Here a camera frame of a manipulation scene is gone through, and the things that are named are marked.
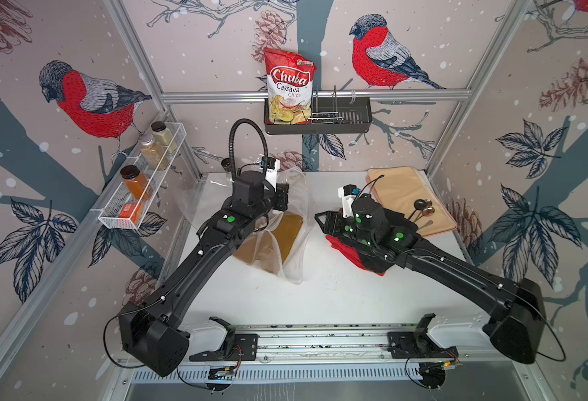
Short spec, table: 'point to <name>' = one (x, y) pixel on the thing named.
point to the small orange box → (131, 210)
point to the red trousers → (349, 251)
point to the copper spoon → (428, 211)
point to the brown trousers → (266, 250)
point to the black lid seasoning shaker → (225, 164)
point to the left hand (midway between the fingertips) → (295, 181)
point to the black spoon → (419, 204)
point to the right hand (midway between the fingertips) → (319, 217)
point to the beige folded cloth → (402, 190)
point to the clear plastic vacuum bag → (298, 205)
